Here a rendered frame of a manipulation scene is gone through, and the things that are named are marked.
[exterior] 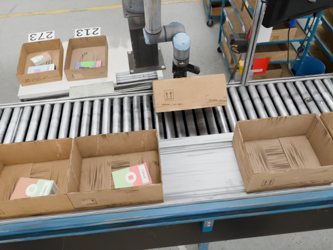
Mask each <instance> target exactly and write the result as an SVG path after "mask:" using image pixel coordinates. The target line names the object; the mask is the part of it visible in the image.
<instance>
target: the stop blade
mask: <svg viewBox="0 0 333 250"><path fill-rule="evenodd" d="M23 111H24V110H23V109H22V108H21V111H20V115H19V118H18V121H17V125H16V128H15V131H14V135H13V138H12V141H11V143H14V141H15V138H16V134H17V131H18V128H19V124H20V121H21V117H22V114H23Z"/></svg>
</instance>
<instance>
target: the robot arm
mask: <svg viewBox="0 0 333 250"><path fill-rule="evenodd" d="M124 5H125V9H126V10H127V11H129V12H131V13H145V28H143V33H144V38H145V42H146V44H156V43H163V42H171V41H172V45H173V61H172V73H173V78H182V77H187V71H188V72H191V73H194V74H197V75H198V74H199V73H200V68H199V67H198V66H195V65H192V64H189V56H190V43H191V41H190V37H189V36H188V35H187V34H186V31H185V27H184V25H183V24H182V22H180V21H178V20H175V21H172V22H171V23H169V25H163V26H162V24H161V0H125V2H124Z"/></svg>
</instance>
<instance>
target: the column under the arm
mask: <svg viewBox="0 0 333 250"><path fill-rule="evenodd" d="M127 19H128V26H129V33H130V39H131V46H132V51H128V52H127V56H128V64H129V71H130V74H134V73H142V72H149V71H156V70H164V69H166V66H165V62H164V58H163V54H162V51H161V48H160V47H159V48H158V44H157V43H156V44H146V42H145V38H144V33H143V28H145V24H136V23H134V21H133V17H132V18H127Z"/></svg>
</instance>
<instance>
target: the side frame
mask: <svg viewBox="0 0 333 250"><path fill-rule="evenodd" d="M327 207H333V189H329V190H320V191H311V192H302V193H292V194H283V195H274V196H264V197H256V198H246V199H237V200H228V201H219V202H209V203H200V204H191V205H182V206H173V207H163V208H154V209H145V210H135V211H126V212H117V213H108V214H99V215H90V216H80V217H71V218H62V219H53V220H44V221H34V222H25V223H16V224H6V225H0V244H2V243H11V242H20V241H29V240H38V239H47V238H56V237H66V236H75V235H83V234H92V233H101V232H111V231H120V230H129V229H138V228H147V227H156V226H165V225H174V224H183V223H192V222H201V221H210V220H219V219H228V218H237V217H246V216H255V215H264V214H273V213H282V212H291V211H300V210H309V209H318V208H327Z"/></svg>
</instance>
